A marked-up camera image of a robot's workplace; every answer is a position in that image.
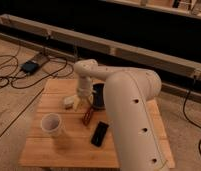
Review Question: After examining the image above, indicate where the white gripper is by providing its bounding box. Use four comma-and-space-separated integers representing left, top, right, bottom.
73, 88, 93, 111

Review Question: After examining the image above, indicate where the dark ceramic bowl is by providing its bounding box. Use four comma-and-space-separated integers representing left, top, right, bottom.
93, 83, 105, 110

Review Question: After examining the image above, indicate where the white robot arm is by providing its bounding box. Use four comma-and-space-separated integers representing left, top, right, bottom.
74, 59, 170, 171

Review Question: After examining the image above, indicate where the brown snack bar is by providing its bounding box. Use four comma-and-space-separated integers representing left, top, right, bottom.
82, 107, 95, 126

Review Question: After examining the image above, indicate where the black rectangular phone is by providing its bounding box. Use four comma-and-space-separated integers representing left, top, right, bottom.
91, 122, 109, 147

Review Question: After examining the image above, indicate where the wooden table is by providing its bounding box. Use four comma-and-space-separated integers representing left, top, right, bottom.
20, 79, 175, 171

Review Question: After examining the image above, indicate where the white paper cup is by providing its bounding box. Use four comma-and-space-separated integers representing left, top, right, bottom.
40, 113, 62, 137

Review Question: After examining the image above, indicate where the blue power box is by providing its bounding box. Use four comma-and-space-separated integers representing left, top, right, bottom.
21, 61, 39, 74

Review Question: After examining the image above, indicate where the long wooden beam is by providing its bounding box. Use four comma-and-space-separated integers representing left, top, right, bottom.
0, 14, 201, 81

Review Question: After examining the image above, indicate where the black cable right side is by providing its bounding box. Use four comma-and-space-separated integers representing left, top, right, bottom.
182, 76, 201, 165

